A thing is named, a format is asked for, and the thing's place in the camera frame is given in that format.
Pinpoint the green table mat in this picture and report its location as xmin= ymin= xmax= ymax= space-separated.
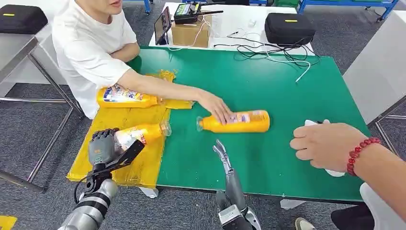
xmin=126 ymin=46 xmax=372 ymax=203

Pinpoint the white table support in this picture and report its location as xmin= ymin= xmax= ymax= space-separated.
xmin=280 ymin=199 xmax=307 ymax=210
xmin=138 ymin=187 xmax=159 ymax=199

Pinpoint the pale grey table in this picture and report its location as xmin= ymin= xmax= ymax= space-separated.
xmin=342 ymin=10 xmax=406 ymax=156

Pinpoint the white cable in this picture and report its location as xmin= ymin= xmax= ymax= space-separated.
xmin=167 ymin=15 xmax=213 ymax=52
xmin=266 ymin=50 xmax=312 ymax=84

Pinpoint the person's left hand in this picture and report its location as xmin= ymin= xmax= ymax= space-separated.
xmin=289 ymin=122 xmax=369 ymax=173

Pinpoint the black zip case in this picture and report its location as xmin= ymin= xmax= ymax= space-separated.
xmin=264 ymin=12 xmax=317 ymax=46
xmin=0 ymin=4 xmax=49 ymax=35

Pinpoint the steel frame table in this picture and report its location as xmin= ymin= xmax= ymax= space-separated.
xmin=0 ymin=33 xmax=85 ymax=194

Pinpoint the white handheld device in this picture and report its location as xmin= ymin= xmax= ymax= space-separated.
xmin=304 ymin=119 xmax=346 ymax=178

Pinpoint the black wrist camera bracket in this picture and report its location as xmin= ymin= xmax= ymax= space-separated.
xmin=85 ymin=139 xmax=146 ymax=185

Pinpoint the red bead bracelet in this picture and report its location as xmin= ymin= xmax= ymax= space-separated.
xmin=346 ymin=137 xmax=381 ymax=177

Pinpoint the orange drink bottle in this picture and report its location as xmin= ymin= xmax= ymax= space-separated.
xmin=96 ymin=84 xmax=159 ymax=109
xmin=114 ymin=120 xmax=172 ymax=152
xmin=196 ymin=110 xmax=271 ymax=134

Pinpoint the yellow floor marker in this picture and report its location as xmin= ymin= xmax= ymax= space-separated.
xmin=0 ymin=215 xmax=18 ymax=230

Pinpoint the green crate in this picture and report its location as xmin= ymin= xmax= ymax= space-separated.
xmin=274 ymin=0 xmax=299 ymax=8

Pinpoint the cardboard box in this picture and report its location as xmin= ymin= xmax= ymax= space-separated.
xmin=171 ymin=14 xmax=213 ymax=48

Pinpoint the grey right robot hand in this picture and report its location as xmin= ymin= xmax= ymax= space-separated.
xmin=212 ymin=139 xmax=248 ymax=211

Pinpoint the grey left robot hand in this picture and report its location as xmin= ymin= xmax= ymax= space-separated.
xmin=88 ymin=127 xmax=121 ymax=166

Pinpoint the white table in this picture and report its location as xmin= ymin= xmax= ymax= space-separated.
xmin=148 ymin=2 xmax=315 ymax=57

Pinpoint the black tablet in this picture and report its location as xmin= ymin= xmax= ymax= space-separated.
xmin=154 ymin=6 xmax=173 ymax=46

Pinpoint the yellow plastic sheet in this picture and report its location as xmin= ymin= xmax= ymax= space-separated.
xmin=67 ymin=69 xmax=195 ymax=190

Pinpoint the person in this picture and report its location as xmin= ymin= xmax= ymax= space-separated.
xmin=51 ymin=0 xmax=236 ymax=125
xmin=289 ymin=122 xmax=406 ymax=230

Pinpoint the person's right hand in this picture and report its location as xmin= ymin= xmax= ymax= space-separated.
xmin=196 ymin=90 xmax=235 ymax=126

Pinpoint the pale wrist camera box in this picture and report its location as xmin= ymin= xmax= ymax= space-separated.
xmin=218 ymin=205 xmax=247 ymax=228

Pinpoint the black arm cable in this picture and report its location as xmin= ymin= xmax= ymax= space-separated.
xmin=73 ymin=172 xmax=96 ymax=205

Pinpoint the black handheld radio device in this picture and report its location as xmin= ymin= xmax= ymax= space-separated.
xmin=173 ymin=1 xmax=224 ymax=25

